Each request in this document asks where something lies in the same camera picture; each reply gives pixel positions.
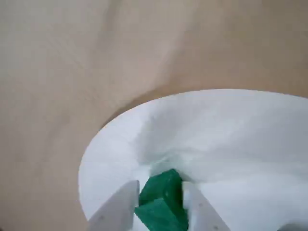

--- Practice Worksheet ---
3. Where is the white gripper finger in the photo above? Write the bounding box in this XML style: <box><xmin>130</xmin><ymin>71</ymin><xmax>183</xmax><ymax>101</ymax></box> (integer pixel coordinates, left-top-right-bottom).
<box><xmin>88</xmin><ymin>180</ymin><xmax>140</xmax><ymax>231</ymax></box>
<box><xmin>182</xmin><ymin>182</ymin><xmax>231</xmax><ymax>231</ymax></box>

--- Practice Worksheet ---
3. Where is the green cube block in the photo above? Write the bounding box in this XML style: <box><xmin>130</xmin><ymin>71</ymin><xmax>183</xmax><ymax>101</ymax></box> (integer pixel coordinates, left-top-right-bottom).
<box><xmin>139</xmin><ymin>168</ymin><xmax>186</xmax><ymax>207</ymax></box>
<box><xmin>133</xmin><ymin>197</ymin><xmax>190</xmax><ymax>231</ymax></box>

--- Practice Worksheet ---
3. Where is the white paper plate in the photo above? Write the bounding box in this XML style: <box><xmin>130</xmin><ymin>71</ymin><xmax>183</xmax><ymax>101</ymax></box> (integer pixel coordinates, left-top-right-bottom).
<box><xmin>78</xmin><ymin>88</ymin><xmax>308</xmax><ymax>231</ymax></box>

